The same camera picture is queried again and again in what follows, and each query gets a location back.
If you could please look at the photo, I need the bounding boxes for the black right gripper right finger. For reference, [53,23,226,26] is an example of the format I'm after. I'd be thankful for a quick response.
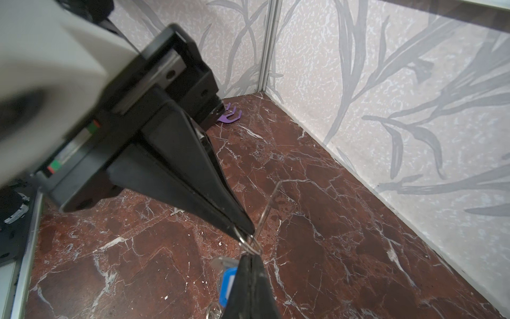
[252,255,281,319]

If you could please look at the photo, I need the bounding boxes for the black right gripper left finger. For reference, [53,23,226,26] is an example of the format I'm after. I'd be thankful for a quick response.
[222,255,253,319]

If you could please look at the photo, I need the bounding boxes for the steel perforated key holder plate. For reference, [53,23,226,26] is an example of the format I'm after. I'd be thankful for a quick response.
[233,181,282,255]

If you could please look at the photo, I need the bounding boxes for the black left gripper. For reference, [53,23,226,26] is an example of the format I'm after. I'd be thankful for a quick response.
[35,24,255,241]

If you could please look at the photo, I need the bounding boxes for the purple pink garden fork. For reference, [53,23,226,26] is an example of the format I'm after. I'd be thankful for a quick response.
[217,102,243,124]

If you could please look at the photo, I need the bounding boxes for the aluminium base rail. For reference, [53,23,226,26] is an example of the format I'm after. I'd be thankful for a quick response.
[1,192,43,318]

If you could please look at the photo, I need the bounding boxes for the silver key blue tag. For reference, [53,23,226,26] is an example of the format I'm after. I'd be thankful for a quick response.
[205,256,239,318]

